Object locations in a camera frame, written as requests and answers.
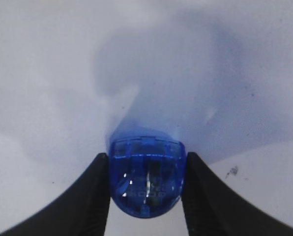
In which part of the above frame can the blue pencil sharpener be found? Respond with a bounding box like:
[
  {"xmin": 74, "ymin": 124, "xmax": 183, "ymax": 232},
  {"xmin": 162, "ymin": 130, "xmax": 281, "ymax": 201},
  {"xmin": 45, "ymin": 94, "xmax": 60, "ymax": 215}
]
[{"xmin": 109, "ymin": 136, "xmax": 187, "ymax": 219}]

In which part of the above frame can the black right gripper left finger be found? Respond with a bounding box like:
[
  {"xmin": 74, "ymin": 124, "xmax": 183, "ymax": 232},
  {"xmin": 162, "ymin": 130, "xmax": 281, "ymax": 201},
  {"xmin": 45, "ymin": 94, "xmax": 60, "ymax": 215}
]
[{"xmin": 0, "ymin": 153, "xmax": 111, "ymax": 236}]

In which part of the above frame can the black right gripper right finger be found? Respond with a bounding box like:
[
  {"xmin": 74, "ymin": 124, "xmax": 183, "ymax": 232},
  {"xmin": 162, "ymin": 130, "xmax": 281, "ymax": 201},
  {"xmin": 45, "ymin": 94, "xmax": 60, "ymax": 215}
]
[{"xmin": 181, "ymin": 152, "xmax": 293, "ymax": 236}]

